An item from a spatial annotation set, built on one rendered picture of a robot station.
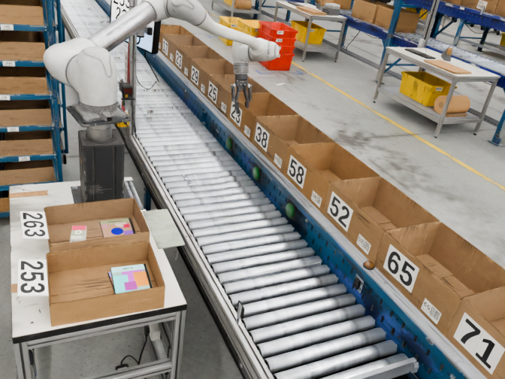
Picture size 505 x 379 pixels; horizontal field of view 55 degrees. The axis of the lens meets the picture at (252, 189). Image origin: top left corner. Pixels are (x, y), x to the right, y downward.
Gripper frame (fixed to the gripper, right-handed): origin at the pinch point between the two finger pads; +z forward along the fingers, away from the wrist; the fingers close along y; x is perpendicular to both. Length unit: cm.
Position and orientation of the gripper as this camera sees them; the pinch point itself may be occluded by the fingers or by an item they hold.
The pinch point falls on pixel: (242, 108)
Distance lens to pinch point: 294.6
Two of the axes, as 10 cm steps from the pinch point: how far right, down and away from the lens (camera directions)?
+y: -9.0, 1.0, -4.3
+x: 4.4, 1.6, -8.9
